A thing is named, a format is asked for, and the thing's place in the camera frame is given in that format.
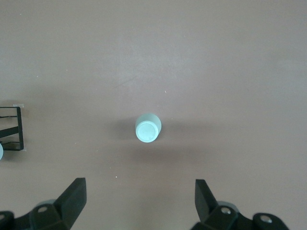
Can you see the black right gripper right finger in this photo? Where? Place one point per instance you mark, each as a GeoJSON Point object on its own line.
{"type": "Point", "coordinates": [208, 210]}

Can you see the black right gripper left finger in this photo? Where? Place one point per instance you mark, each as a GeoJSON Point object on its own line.
{"type": "Point", "coordinates": [69, 206]}

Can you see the mint green plastic cup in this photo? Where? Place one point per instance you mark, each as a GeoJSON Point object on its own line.
{"type": "Point", "coordinates": [146, 131]}

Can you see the grey plastic cup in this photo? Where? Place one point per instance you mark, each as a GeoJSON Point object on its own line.
{"type": "Point", "coordinates": [1, 152]}

